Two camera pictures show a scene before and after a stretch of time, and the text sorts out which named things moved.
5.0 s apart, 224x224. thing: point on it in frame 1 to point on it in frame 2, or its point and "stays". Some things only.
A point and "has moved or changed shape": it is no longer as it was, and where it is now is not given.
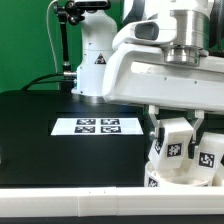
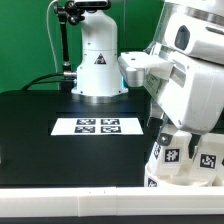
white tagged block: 173,138 has moved or changed shape
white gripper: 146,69 to 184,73
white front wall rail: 112,201 stays
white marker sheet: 97,126 stays
